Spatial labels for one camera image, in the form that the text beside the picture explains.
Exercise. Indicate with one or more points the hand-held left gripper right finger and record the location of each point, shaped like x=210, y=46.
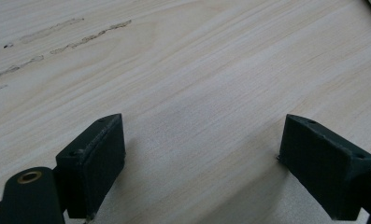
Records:
x=323, y=168

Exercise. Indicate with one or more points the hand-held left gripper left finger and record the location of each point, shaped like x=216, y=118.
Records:
x=94, y=168

